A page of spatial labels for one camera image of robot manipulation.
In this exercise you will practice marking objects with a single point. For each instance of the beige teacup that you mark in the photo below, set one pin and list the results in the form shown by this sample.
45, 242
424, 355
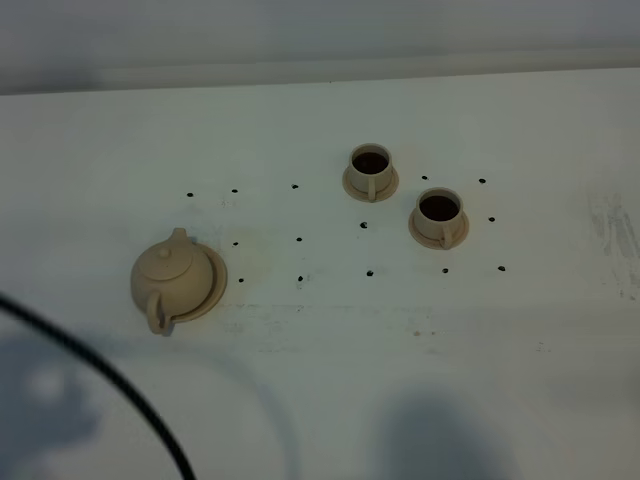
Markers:
439, 216
369, 168

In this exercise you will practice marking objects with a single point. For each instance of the beige front teacup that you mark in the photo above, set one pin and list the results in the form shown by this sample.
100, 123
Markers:
439, 216

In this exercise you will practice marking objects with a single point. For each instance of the beige front saucer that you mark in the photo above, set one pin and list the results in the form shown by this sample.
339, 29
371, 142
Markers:
420, 235

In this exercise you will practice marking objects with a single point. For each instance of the beige teapot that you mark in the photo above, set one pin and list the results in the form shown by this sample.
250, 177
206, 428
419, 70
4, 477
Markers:
152, 276

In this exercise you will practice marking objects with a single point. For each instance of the beige rear saucer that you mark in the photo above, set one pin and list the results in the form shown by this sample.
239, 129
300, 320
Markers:
381, 195

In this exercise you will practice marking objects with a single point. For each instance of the beige teapot saucer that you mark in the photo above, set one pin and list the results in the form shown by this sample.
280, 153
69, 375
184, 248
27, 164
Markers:
217, 285

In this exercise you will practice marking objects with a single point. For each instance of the beige rear teacup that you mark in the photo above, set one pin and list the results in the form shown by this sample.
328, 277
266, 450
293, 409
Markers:
369, 168

